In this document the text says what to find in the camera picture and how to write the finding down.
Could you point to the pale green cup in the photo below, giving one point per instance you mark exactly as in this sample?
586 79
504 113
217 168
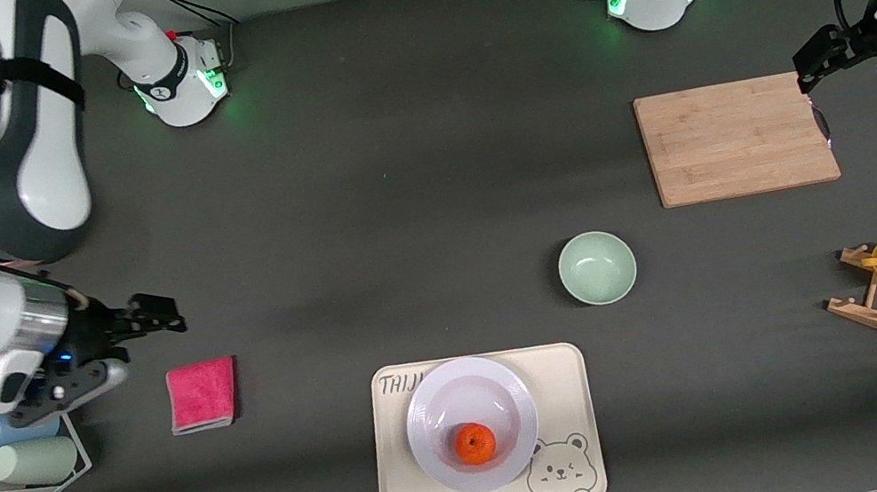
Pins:
35 462

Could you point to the white round plate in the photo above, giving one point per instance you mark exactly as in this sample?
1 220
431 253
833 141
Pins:
465 395

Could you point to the bamboo cutting board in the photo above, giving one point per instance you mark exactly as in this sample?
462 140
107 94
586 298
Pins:
736 139

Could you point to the cream bear print tray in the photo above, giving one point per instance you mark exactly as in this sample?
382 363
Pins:
558 387

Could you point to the orange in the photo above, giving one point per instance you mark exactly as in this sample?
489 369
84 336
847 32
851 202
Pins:
475 444

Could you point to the pink folded cloth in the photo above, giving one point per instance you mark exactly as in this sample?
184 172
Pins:
203 396

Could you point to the mint green bowl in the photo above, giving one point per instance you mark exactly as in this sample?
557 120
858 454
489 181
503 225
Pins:
598 267

